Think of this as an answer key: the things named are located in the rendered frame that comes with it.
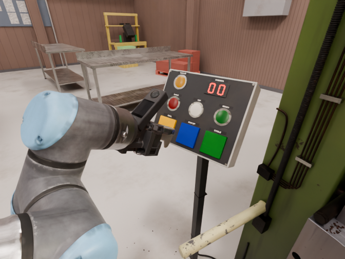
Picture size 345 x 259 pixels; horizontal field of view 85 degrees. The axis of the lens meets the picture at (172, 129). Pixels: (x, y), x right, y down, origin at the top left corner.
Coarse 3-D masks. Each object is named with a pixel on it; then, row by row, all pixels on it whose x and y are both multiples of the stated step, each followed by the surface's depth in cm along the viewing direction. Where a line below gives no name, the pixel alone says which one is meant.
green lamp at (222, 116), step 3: (219, 111) 62; (222, 111) 61; (225, 111) 61; (216, 114) 62; (219, 114) 62; (222, 114) 61; (225, 114) 61; (216, 117) 62; (219, 117) 61; (222, 117) 61; (225, 117) 60; (228, 117) 60; (216, 120) 62; (219, 120) 61; (222, 120) 61; (225, 120) 60; (222, 123) 61
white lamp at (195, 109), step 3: (192, 105) 67; (195, 105) 67; (198, 105) 66; (192, 108) 67; (195, 108) 66; (198, 108) 66; (201, 108) 65; (192, 111) 67; (195, 111) 66; (198, 111) 66; (192, 114) 67; (195, 114) 66; (198, 114) 66
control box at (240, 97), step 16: (192, 80) 69; (208, 80) 65; (224, 80) 62; (240, 80) 60; (176, 96) 72; (192, 96) 68; (208, 96) 65; (224, 96) 61; (240, 96) 59; (256, 96) 61; (160, 112) 75; (176, 112) 71; (208, 112) 64; (240, 112) 58; (176, 128) 70; (208, 128) 63; (224, 128) 61; (240, 128) 58; (176, 144) 69; (240, 144) 63; (224, 160) 60
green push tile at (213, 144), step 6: (210, 132) 62; (204, 138) 63; (210, 138) 62; (216, 138) 61; (222, 138) 60; (204, 144) 63; (210, 144) 62; (216, 144) 61; (222, 144) 60; (204, 150) 63; (210, 150) 62; (216, 150) 60; (222, 150) 60; (216, 156) 60
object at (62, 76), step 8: (40, 48) 408; (48, 48) 416; (56, 48) 416; (64, 48) 416; (72, 48) 416; (80, 48) 416; (48, 56) 375; (64, 56) 551; (40, 64) 522; (48, 72) 508; (56, 72) 508; (64, 72) 508; (72, 72) 508; (56, 80) 398; (64, 80) 436; (72, 80) 436; (80, 80) 436; (88, 80) 439
